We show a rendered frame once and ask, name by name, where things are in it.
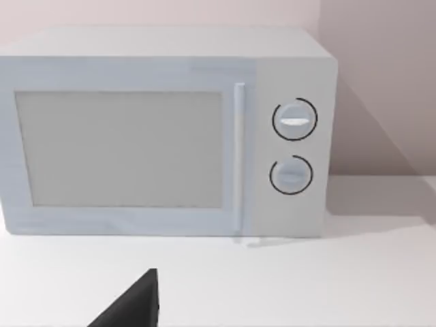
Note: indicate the pale microwave oven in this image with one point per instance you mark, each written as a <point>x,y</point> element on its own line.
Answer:
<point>289,218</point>

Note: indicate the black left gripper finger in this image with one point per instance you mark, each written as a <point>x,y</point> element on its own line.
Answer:
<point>139,303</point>

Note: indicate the pale microwave door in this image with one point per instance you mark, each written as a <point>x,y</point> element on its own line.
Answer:
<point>119,150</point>

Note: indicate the pale round microwave knob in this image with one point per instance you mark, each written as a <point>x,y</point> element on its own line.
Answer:
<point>294,119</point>
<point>291,175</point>

